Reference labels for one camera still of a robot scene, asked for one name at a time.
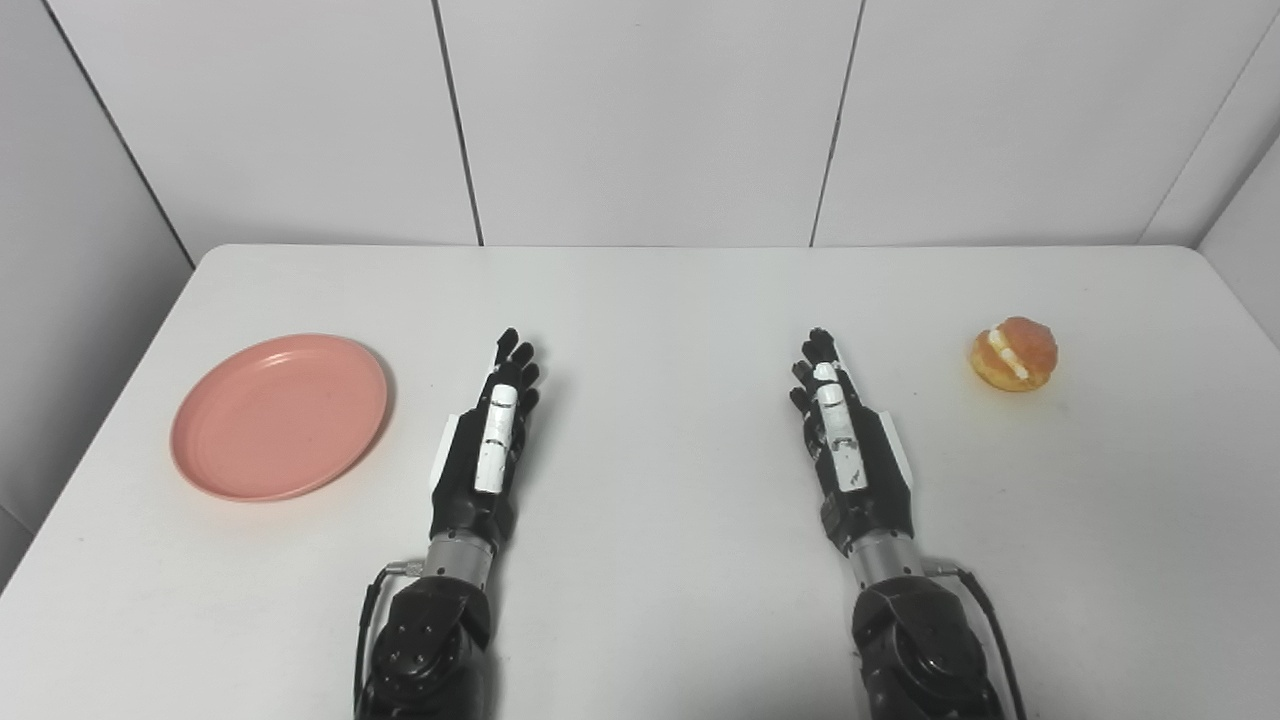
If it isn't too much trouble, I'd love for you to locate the pink round plate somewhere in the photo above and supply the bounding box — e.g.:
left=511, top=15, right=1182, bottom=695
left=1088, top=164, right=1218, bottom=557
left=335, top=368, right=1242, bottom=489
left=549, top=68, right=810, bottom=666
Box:
left=169, top=333, right=389, bottom=503

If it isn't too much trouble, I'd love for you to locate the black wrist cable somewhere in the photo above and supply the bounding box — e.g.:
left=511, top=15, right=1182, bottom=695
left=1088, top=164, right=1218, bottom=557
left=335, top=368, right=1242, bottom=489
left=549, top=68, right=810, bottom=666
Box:
left=925, top=558, right=1028, bottom=720
left=352, top=561, right=427, bottom=720

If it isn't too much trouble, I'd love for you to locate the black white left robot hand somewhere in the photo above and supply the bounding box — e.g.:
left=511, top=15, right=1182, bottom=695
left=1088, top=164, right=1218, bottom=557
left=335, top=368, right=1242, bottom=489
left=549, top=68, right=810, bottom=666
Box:
left=429, top=327, right=542, bottom=550

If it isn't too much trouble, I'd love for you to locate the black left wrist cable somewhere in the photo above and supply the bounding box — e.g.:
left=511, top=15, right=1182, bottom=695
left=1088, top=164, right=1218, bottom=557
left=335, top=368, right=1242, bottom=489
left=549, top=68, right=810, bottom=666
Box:
left=352, top=561, right=427, bottom=720

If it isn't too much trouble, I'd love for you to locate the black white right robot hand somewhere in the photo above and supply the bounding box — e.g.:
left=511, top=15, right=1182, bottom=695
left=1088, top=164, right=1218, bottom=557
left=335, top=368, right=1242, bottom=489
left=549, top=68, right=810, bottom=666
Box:
left=788, top=327, right=917, bottom=557

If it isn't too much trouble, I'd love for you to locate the cream puff pastry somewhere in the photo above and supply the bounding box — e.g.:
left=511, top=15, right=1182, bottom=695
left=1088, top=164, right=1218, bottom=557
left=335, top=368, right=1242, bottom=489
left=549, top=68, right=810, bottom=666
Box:
left=968, top=316, right=1059, bottom=393

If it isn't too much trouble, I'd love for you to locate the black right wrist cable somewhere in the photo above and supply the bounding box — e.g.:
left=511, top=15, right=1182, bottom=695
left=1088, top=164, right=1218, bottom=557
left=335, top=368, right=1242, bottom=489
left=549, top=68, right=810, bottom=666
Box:
left=925, top=558, right=1028, bottom=720

